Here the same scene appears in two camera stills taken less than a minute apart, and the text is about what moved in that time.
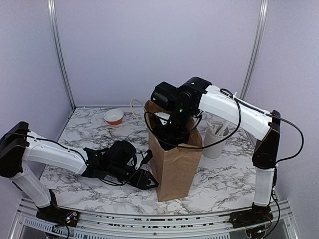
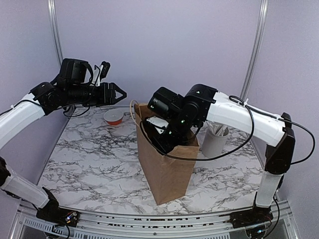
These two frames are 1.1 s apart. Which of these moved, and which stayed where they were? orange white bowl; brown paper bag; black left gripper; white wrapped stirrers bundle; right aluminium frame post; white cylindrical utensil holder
Moved: black left gripper; brown paper bag
Stayed: white cylindrical utensil holder; right aluminium frame post; orange white bowl; white wrapped stirrers bundle
